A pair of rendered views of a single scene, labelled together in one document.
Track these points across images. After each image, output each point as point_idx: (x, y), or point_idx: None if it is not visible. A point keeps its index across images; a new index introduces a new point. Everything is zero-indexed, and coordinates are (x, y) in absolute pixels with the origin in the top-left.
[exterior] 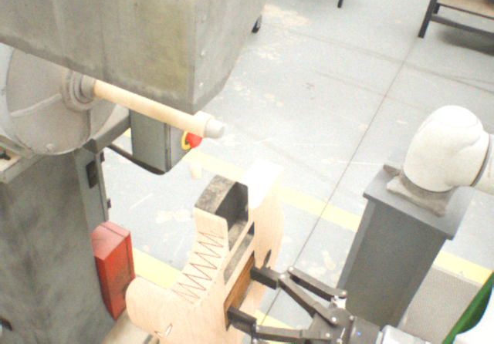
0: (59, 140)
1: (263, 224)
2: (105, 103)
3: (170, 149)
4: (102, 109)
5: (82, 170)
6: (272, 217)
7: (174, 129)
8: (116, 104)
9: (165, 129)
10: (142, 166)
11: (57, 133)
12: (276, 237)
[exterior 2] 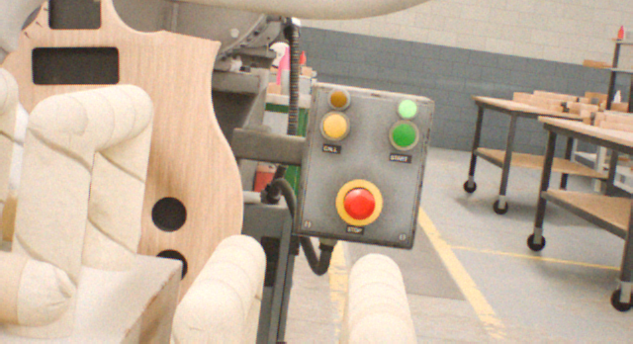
0: (126, 16)
1: (150, 94)
2: (205, 18)
3: (307, 186)
4: (198, 22)
5: (252, 236)
6: (185, 119)
7: (320, 154)
8: (232, 44)
9: (306, 144)
10: (304, 250)
11: (126, 5)
12: (208, 204)
